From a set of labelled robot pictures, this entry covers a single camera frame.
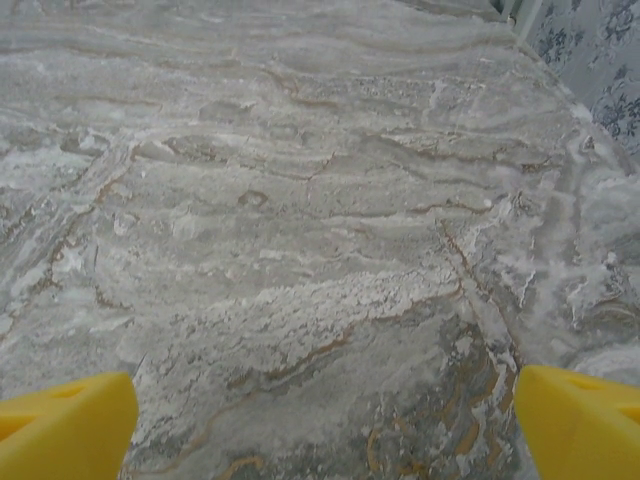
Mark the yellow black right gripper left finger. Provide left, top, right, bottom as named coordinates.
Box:
left=0, top=370, right=140, bottom=480

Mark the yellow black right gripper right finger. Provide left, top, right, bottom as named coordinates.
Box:
left=514, top=364, right=640, bottom=480

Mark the aluminium table side rail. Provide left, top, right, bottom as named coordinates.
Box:
left=487, top=0, right=576, bottom=96

